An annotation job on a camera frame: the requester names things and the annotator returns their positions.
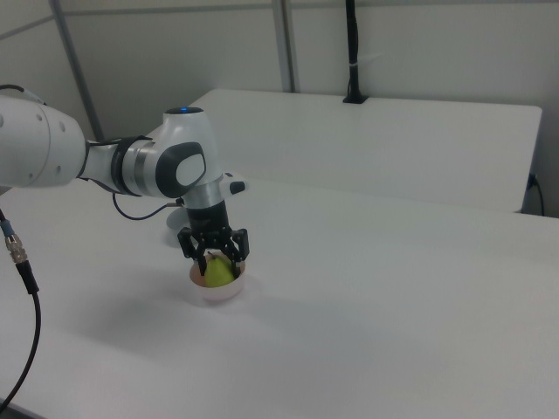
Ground grey partition post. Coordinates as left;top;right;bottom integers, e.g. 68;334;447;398
48;0;105;141
271;0;303;93

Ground black pole with clamp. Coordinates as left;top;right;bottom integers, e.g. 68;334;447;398
342;0;369;106

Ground pink bowl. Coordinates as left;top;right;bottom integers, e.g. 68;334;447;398
188;258;247;307

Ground adjacent white table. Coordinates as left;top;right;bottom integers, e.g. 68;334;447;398
185;88;543;215

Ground black cable with metal connector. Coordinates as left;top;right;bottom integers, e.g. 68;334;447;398
0;208;43;408

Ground black cable at table edge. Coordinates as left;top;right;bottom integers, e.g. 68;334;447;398
527;173;546;217

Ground green pear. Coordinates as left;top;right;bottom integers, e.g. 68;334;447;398
204;256;233;290

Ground thin dark arm cable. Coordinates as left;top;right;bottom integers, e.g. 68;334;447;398
112;191;184;222

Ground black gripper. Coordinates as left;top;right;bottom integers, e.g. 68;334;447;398
176;201;251;281

